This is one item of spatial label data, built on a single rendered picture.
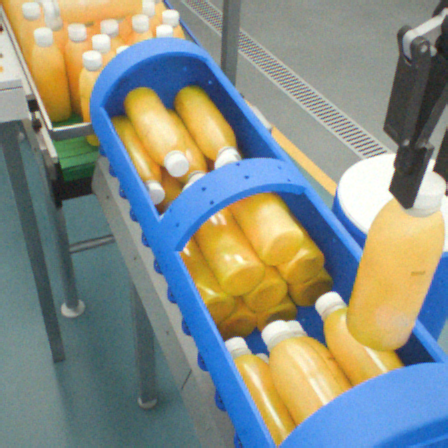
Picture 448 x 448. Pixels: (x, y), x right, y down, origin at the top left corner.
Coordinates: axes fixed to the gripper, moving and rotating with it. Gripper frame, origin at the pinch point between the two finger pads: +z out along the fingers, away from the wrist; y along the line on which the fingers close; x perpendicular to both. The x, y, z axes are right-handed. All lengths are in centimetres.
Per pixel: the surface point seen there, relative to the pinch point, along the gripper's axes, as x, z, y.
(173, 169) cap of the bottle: 49, 36, -7
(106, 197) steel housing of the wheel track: 74, 61, -15
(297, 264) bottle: 20.9, 35.7, 2.4
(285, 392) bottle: 1.3, 34.3, -9.9
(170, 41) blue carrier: 73, 25, 1
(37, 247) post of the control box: 98, 95, -30
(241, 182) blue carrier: 30.3, 25.1, -3.5
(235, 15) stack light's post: 117, 46, 35
